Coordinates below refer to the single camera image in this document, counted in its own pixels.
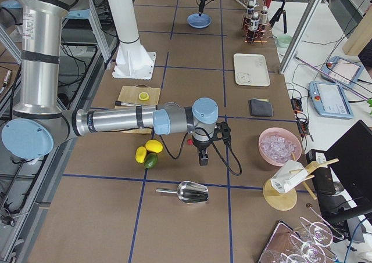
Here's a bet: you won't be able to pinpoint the yellow lemon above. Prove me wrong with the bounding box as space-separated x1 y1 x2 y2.
135 146 147 164
145 139 163 153

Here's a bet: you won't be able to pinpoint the metal scoop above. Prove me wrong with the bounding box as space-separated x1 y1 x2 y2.
156 181 209 204

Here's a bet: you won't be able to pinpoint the copper wire bottle rack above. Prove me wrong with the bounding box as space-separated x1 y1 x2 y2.
242 12 272 43

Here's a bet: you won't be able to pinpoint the green lime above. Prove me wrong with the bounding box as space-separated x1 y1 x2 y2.
144 153 158 168

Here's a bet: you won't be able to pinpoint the tea bottle white cap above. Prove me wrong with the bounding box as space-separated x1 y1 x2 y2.
249 12 259 32

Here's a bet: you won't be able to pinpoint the lemon half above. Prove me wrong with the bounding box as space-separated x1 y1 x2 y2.
138 92 150 102

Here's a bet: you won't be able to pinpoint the black tripod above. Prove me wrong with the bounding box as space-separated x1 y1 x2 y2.
269 0 287 34

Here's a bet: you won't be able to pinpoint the aluminium frame post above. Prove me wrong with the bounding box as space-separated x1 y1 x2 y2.
278 0 322 74

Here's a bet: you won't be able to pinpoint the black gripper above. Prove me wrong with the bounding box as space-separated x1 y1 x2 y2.
198 0 207 17
192 138 211 166

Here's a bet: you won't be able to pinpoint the metal rod black cap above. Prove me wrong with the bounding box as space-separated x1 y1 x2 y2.
115 100 139 106

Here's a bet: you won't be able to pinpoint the black monitor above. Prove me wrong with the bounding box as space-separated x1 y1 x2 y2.
325 120 371 224

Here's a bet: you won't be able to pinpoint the wooden cutting board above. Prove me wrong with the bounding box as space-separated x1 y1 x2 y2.
114 85 162 135

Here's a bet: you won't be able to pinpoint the blue plate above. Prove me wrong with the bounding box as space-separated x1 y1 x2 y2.
187 13 212 29

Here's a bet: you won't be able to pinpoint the cream bear tray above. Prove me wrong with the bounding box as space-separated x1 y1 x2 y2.
233 53 270 87

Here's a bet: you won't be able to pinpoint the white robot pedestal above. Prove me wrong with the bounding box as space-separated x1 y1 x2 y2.
108 0 156 80

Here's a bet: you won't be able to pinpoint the grey folded cloth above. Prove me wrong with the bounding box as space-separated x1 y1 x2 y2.
248 98 274 117

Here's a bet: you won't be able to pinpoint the wooden stand with paper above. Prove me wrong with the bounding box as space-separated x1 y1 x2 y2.
263 158 339 211

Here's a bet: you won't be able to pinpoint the green bowl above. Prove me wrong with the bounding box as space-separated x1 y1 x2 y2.
276 34 292 48

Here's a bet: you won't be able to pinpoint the blue teach pendant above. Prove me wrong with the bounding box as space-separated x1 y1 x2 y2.
309 81 354 119
321 56 364 88

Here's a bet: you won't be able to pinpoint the clear wine glasses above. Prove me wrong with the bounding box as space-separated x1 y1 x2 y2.
258 217 345 262

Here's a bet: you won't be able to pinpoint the pink bowl of ice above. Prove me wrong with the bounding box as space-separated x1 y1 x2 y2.
258 127 302 166

